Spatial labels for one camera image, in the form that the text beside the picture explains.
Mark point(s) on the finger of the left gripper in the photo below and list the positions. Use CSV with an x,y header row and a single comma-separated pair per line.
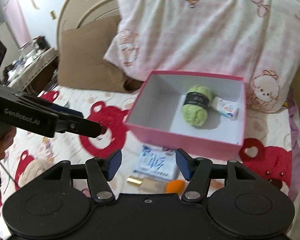
x,y
60,110
81,127

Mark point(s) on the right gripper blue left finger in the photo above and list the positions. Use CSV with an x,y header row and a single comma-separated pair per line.
x,y
99,173

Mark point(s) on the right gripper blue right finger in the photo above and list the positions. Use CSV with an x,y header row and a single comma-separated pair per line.
x,y
197,172

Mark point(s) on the blue white tissue pack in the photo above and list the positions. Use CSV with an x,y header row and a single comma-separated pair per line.
x,y
157,162

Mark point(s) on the gold cap foundation bottle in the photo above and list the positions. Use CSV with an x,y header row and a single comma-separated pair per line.
x,y
147,184

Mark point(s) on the small peach cosmetic item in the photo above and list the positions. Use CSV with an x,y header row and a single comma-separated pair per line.
x,y
216,184

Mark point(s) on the orange makeup sponge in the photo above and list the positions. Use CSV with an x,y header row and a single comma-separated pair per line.
x,y
175,186

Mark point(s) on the brown pillow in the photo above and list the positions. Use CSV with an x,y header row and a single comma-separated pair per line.
x,y
81,63

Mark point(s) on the cluttered bedside table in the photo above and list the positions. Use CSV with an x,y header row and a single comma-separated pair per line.
x,y
34,69

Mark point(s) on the pink cardboard box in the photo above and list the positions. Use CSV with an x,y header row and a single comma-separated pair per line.
x,y
156,116

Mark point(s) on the green yarn ball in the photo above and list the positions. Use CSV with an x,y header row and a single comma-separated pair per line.
x,y
196,105

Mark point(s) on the small white blue box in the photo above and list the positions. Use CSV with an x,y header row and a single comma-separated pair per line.
x,y
228,109

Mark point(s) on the white red bear blanket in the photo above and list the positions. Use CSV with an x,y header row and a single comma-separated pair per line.
x,y
224,199

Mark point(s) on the pink hanging curtain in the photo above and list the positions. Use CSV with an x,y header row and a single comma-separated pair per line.
x,y
16,21

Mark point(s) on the cream bed headboard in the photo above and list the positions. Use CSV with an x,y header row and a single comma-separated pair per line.
x,y
77,13

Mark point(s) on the pink cartoon pillow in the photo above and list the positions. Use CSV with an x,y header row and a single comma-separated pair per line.
x,y
258,40

